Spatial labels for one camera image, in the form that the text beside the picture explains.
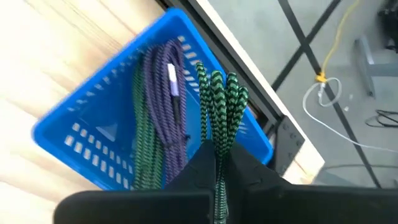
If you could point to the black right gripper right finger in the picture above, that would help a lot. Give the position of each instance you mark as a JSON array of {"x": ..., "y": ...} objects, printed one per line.
[{"x": 248, "y": 174}]

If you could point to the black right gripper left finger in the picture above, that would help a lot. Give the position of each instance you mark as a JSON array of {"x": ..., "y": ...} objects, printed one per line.
[{"x": 199, "y": 177}]

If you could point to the blue plastic basket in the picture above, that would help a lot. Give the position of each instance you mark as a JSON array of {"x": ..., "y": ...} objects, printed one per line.
[{"x": 93, "y": 124}]

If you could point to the grey desk leg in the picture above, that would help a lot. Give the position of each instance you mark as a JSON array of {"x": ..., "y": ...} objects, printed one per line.
[{"x": 367, "y": 62}]

